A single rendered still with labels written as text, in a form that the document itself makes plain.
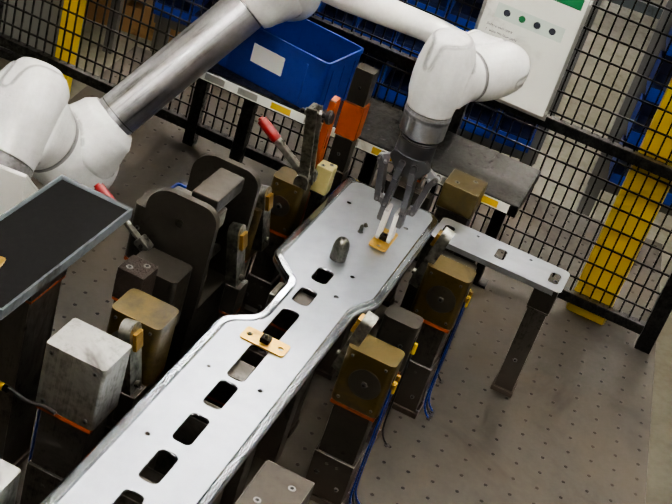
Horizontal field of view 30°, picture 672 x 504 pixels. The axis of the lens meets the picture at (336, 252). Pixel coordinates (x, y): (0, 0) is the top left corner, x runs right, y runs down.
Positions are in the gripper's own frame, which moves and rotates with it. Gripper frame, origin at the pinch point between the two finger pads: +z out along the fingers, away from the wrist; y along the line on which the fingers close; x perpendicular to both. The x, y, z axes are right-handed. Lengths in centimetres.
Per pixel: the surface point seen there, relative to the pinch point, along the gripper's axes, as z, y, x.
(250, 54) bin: -4, 50, -36
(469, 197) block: -0.3, -10.2, -23.4
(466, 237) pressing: 4.6, -13.6, -15.9
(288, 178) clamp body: -0.5, 22.1, 1.2
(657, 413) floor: 105, -79, -142
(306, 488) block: 1, -15, 78
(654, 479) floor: 105, -83, -108
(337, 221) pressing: 4.6, 10.1, 0.0
